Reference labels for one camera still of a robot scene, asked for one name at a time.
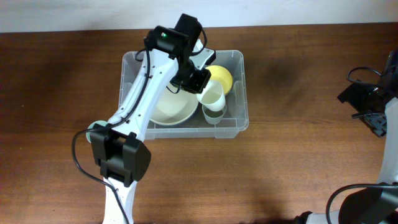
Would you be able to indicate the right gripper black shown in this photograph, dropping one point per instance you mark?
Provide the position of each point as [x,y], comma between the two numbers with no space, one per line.
[352,94]

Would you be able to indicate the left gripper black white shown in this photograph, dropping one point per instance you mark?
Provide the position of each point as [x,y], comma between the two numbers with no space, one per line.
[199,83]

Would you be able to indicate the yellow small bowl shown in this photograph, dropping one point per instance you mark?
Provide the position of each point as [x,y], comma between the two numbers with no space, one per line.
[222,75]

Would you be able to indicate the cream plastic cup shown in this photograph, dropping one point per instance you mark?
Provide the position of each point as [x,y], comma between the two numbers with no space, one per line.
[212,96]

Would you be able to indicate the large cream bowl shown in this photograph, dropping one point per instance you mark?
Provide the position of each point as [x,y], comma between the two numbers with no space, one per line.
[173,109]

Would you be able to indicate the grey plastic cup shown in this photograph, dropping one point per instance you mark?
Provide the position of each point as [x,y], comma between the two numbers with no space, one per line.
[213,117]

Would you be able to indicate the mint green plastic cup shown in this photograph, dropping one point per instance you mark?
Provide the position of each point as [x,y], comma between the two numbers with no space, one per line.
[91,126]

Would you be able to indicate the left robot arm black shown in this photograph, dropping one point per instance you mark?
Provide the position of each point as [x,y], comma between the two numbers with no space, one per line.
[123,161]

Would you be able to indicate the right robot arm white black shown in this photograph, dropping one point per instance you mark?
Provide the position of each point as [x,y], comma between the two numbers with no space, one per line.
[366,203]

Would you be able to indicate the clear plastic storage container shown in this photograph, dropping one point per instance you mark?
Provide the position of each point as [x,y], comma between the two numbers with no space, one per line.
[236,118]

